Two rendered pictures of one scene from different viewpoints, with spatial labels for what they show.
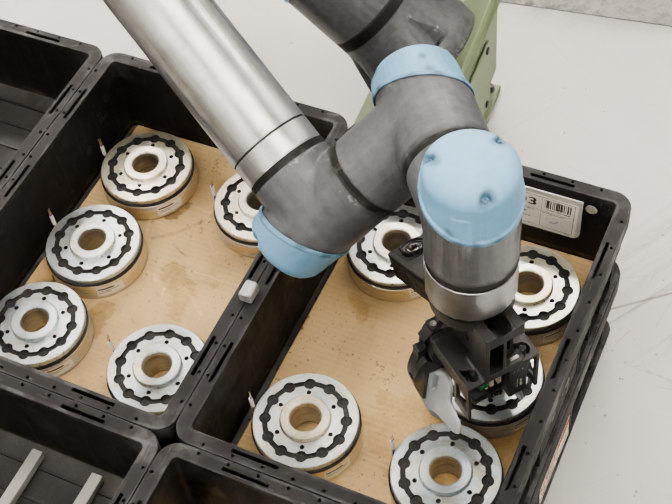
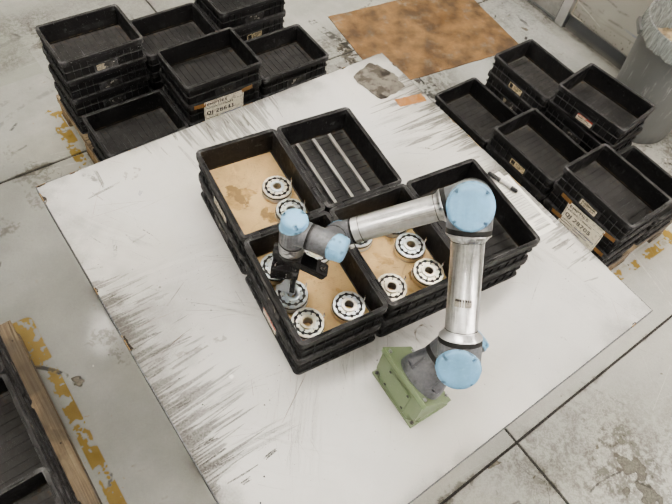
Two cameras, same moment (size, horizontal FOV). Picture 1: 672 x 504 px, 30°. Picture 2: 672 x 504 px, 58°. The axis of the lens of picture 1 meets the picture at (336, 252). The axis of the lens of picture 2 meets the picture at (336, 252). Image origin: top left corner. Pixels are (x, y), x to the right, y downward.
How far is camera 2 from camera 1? 1.53 m
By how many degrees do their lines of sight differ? 57
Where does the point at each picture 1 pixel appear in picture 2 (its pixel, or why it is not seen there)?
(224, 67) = (379, 213)
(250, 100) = (367, 217)
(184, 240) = (398, 270)
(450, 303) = not seen: hidden behind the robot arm
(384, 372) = (317, 282)
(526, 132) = (385, 420)
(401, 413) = (302, 277)
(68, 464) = not seen: hidden behind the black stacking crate
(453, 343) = not seen: hidden behind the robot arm
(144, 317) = (380, 247)
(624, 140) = (356, 446)
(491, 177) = (287, 217)
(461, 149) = (299, 218)
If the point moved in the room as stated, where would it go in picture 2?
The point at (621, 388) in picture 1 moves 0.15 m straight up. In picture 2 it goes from (276, 363) to (278, 342)
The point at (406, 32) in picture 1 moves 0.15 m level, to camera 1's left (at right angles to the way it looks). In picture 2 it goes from (419, 355) to (440, 316)
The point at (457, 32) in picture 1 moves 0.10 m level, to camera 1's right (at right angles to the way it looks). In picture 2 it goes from (410, 373) to (395, 401)
